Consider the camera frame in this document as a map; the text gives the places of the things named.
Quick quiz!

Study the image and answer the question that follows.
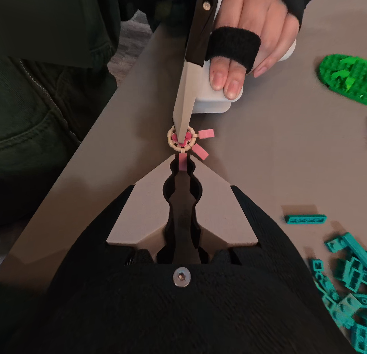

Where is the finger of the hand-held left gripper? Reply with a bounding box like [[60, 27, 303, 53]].
[[173, 60, 205, 144]]

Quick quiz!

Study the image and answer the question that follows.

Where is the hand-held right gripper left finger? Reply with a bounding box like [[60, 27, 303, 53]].
[[106, 154, 177, 264]]

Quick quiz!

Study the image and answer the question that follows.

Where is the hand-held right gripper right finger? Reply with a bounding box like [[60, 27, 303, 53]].
[[187, 154, 259, 264]]

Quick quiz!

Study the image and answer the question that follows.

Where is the pink tan lego flower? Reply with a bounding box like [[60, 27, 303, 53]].
[[167, 125, 215, 161]]

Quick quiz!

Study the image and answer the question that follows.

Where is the long teal lego plate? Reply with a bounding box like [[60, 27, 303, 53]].
[[285, 214, 327, 225]]

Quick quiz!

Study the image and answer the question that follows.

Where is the pile of teal lego pieces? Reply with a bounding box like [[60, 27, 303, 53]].
[[309, 232, 367, 354]]

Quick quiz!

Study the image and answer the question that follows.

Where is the green lego plant base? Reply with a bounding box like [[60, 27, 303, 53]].
[[318, 53, 367, 105]]

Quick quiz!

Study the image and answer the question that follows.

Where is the person's left hand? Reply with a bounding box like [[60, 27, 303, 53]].
[[206, 0, 300, 101]]

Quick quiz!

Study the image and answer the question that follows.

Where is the person's dark green clothing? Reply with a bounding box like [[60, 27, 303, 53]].
[[0, 0, 170, 227]]

